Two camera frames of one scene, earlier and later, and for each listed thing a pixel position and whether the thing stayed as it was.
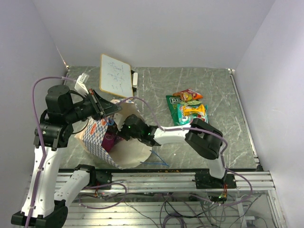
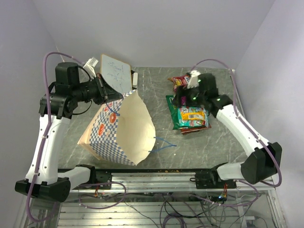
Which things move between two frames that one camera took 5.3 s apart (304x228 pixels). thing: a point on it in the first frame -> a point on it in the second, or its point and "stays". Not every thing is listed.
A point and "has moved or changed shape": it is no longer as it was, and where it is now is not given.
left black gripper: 101,106 -> 106,92
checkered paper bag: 124,154 has moved or changed shape
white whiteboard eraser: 135,77 stays
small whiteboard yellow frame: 115,77 stays
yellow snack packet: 201,109 has moved or changed shape
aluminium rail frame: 168,199 stays
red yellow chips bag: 188,94 has moved or changed shape
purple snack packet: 109,140 -> 184,99
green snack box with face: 173,101 stays
